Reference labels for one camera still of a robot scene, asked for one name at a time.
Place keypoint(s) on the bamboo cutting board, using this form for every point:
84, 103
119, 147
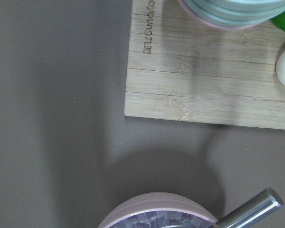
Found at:
181, 69

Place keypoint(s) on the pink bowl with ice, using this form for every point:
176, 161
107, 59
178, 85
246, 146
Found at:
155, 202

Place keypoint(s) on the stacked green bowls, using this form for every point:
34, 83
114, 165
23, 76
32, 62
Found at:
232, 14

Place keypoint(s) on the steel ice scoop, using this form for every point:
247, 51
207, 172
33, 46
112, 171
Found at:
257, 208

